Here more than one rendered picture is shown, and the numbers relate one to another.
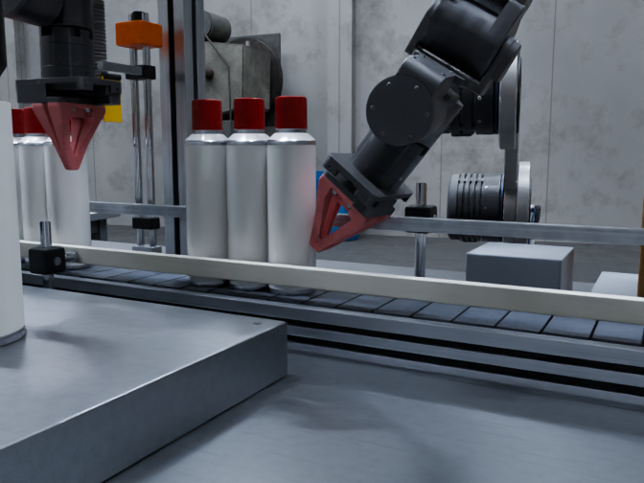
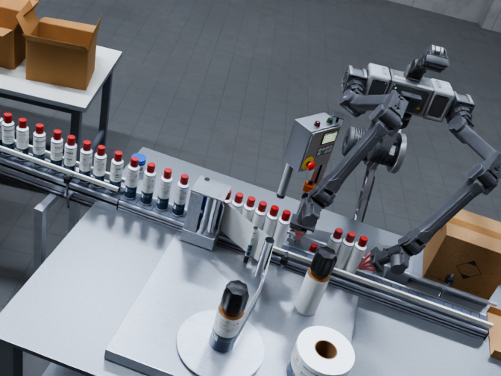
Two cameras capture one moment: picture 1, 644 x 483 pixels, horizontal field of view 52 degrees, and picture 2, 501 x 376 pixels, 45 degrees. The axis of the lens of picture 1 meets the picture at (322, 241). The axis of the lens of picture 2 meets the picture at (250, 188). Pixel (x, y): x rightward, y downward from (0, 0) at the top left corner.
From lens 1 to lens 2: 216 cm
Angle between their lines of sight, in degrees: 34
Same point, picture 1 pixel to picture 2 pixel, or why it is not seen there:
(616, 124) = not seen: outside the picture
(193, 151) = (334, 244)
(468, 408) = (393, 318)
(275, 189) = (355, 258)
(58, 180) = (282, 233)
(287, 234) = (354, 266)
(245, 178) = (347, 253)
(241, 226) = (341, 261)
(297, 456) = (372, 335)
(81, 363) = (337, 319)
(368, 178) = (380, 264)
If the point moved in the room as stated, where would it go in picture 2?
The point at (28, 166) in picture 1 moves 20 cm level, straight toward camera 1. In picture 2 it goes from (271, 224) to (301, 256)
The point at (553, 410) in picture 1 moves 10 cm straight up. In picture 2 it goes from (407, 318) to (417, 302)
